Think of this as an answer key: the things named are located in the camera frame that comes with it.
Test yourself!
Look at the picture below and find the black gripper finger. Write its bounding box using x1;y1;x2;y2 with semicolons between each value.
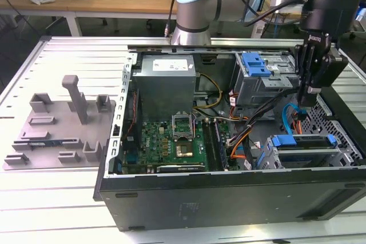
294;43;308;107
306;54;329;107

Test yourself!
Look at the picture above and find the orange black power wire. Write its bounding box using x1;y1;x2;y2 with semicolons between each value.
291;109;308;135

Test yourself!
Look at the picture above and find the hard disk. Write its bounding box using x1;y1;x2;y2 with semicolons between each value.
256;134;336;169

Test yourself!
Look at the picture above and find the silver disk bay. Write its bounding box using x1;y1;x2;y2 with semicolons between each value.
256;134;361;170

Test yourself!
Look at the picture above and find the blue plastic drive latch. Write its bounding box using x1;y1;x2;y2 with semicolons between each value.
241;51;272;78

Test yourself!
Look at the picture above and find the grey drive cage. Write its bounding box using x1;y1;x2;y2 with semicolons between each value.
233;51;300;108

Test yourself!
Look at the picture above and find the RAM stick in slot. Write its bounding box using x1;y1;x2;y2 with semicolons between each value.
214;120;230;169

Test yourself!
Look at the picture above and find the black RAM slot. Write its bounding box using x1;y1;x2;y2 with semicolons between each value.
201;118;216;171
208;118;222;171

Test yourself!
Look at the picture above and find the grey power supply unit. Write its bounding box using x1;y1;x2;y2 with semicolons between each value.
131;54;197;114

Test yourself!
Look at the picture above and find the metal socket cover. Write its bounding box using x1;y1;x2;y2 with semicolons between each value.
170;111;196;142

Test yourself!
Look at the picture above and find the CPU socket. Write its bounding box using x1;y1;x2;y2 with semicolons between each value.
174;138;196;159

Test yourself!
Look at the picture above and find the black PC case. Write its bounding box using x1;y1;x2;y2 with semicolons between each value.
93;44;366;232

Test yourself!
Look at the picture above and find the black graphics card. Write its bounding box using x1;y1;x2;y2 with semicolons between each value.
156;163;207;174

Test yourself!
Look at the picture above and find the green motherboard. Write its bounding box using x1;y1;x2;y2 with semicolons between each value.
121;118;240;175

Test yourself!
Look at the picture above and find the wooden desk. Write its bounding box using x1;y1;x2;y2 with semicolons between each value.
0;0;366;38

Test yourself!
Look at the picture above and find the grey parts rack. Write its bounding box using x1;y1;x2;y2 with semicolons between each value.
2;74;117;171

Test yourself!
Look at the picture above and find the RAM stick on rack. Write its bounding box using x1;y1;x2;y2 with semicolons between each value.
28;140;62;147

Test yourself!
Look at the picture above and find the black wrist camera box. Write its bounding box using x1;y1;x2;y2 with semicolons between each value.
320;54;349;88

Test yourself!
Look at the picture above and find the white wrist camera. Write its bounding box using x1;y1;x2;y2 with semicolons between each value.
270;0;308;13

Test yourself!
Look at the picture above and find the blue data wire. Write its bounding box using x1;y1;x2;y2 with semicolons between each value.
281;102;303;135

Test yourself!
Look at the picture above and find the black camera cable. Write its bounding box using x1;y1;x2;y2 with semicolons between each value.
242;0;308;27

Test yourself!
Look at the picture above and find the black sleeved wire bundle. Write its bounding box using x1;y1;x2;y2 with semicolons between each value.
228;86;300;147

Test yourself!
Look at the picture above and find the yellow wire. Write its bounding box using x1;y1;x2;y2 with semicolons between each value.
194;73;224;111

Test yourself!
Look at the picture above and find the orange wire loop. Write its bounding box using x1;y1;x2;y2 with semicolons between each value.
230;138;247;160

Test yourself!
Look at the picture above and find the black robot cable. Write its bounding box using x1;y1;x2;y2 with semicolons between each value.
164;0;185;39

